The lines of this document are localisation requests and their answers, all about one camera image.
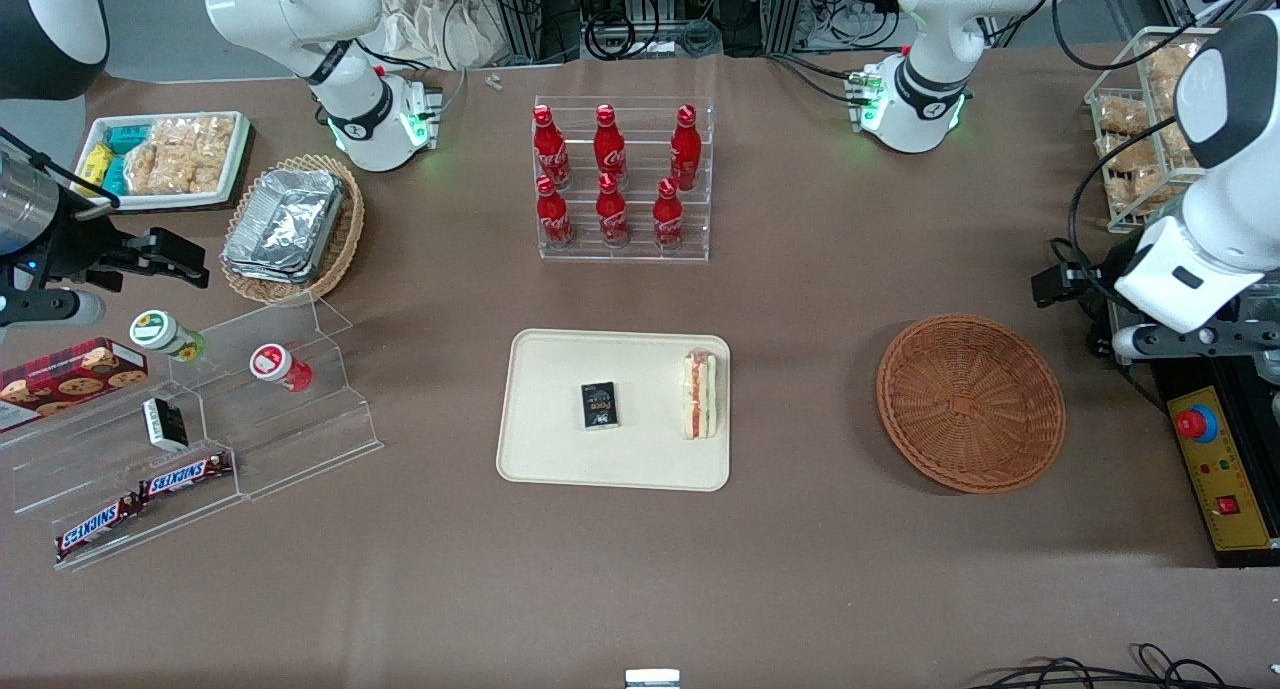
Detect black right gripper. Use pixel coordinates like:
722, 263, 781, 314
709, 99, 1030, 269
42, 197, 212, 292

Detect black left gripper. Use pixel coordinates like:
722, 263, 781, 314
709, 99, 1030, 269
1032, 247, 1143, 316

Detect triangle sandwich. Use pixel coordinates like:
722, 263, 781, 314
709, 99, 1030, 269
680, 348, 720, 441

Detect white rectangular snack tray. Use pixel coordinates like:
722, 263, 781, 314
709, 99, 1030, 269
77, 111, 254, 213

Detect brown round wicker basket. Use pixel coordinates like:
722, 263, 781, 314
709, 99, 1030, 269
876, 314, 1067, 495

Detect light oval wicker basket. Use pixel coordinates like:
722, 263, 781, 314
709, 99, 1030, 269
220, 154, 366, 306

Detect beige plastic tray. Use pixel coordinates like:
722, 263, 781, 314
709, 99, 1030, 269
496, 329, 732, 492

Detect green lidded cup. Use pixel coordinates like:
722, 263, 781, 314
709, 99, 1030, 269
129, 310, 207, 363

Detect clear pack of rice crackers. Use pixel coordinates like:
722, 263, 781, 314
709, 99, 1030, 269
148, 116, 237, 160
124, 147, 229, 196

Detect stacked aluminium foil trays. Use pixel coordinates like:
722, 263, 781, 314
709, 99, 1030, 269
221, 167, 347, 286

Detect bread in clear wrap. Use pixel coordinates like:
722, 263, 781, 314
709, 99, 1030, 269
1143, 41, 1191, 110
1155, 109, 1196, 165
1096, 93, 1153, 136
1095, 137, 1186, 217

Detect red lidded cup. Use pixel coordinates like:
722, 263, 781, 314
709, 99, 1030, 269
249, 343, 314, 394

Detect red cookie box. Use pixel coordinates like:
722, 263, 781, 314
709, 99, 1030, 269
0, 338, 150, 434

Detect black and white small box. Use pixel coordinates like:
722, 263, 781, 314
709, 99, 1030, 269
142, 397, 190, 454

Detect Snickers bar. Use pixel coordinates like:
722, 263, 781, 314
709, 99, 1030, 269
138, 452, 234, 501
54, 494, 144, 561

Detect clear acrylic stepped stand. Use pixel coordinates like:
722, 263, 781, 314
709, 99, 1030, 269
0, 294, 385, 573

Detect yellow control box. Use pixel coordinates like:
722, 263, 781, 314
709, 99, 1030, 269
1167, 386, 1280, 554

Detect beige cloth bag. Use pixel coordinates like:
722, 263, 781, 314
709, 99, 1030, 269
372, 0, 509, 71

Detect red cola bottle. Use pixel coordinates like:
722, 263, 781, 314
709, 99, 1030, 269
670, 104, 703, 192
594, 104, 628, 185
533, 105, 572, 190
595, 173, 631, 247
535, 175, 576, 249
652, 177, 686, 251

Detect clear acrylic bottle rack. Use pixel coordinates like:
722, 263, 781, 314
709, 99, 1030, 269
533, 95, 715, 263

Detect white wire basket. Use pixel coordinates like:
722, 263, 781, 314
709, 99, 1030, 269
1085, 27, 1219, 235

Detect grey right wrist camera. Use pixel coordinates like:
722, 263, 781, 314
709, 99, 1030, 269
0, 289, 106, 332

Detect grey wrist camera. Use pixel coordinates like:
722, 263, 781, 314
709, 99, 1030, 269
1111, 323, 1280, 361
0, 289, 106, 332

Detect thin black cable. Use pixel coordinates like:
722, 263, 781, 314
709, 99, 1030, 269
0, 127, 123, 211

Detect black metal base frame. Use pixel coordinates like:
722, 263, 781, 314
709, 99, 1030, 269
1095, 259, 1280, 569

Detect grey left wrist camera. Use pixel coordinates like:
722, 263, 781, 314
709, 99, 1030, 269
1111, 323, 1280, 361

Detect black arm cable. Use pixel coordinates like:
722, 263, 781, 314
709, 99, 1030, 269
1048, 0, 1206, 72

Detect black cable bundle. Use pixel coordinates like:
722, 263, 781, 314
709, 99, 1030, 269
965, 643, 1280, 689

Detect aluminium frame rack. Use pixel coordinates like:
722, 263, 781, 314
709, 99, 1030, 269
485, 0, 906, 62

